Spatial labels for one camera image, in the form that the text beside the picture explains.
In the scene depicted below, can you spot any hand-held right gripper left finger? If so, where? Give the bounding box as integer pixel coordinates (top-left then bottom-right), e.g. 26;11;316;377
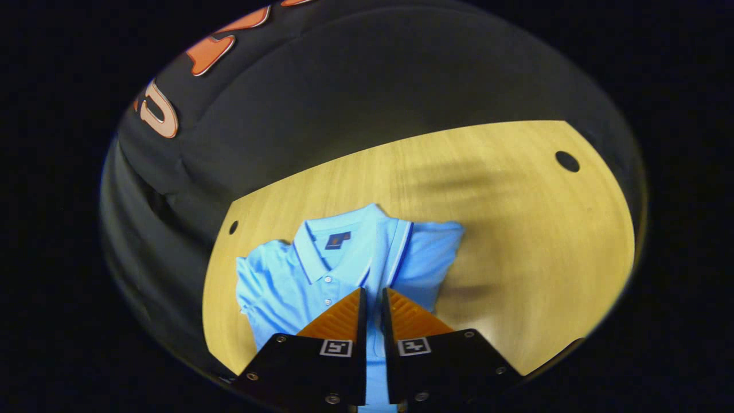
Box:
229;287;368;411

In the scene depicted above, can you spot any light blue T-shirt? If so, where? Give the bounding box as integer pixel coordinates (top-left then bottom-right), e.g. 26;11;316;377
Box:
235;202;465;413

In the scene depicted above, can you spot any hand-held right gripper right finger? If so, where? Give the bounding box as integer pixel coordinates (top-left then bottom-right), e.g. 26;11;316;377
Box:
381;287;524;405

